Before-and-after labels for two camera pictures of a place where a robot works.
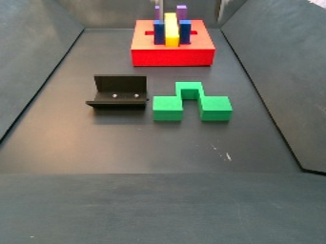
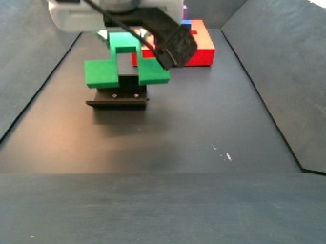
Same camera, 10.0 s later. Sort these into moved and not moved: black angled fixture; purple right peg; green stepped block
Moved: green stepped block
Not moved: black angled fixture; purple right peg
